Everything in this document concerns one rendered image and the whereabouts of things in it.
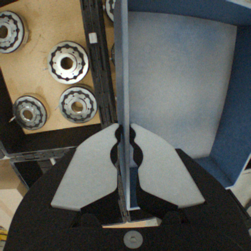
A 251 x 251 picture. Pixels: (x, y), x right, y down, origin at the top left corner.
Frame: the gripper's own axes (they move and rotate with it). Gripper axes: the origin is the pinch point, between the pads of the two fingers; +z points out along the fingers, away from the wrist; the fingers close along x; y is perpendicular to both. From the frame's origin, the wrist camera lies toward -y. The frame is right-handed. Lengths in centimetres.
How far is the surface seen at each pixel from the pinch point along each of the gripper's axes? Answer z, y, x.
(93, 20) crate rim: 18.8, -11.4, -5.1
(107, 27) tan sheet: 29.0, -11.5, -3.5
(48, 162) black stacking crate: 27.5, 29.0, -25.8
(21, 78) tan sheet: 27.3, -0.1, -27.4
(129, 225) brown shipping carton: 27, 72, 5
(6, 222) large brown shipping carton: 18, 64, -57
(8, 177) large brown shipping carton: 26, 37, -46
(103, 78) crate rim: 18.9, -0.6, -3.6
